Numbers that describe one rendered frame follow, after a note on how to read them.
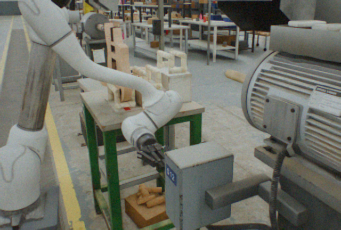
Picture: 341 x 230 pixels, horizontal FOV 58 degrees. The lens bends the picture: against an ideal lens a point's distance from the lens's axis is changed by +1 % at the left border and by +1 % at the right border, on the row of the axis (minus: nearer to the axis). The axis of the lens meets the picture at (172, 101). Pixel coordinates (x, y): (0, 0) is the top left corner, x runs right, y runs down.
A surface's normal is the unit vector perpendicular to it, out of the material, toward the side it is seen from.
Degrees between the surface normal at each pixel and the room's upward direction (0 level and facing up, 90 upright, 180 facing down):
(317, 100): 62
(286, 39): 90
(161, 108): 79
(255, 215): 0
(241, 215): 0
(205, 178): 90
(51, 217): 0
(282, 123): 90
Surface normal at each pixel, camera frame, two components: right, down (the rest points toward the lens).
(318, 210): -0.86, 0.41
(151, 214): -0.01, -0.95
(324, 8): -0.90, 0.15
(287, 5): 0.43, 0.28
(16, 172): 0.51, 0.02
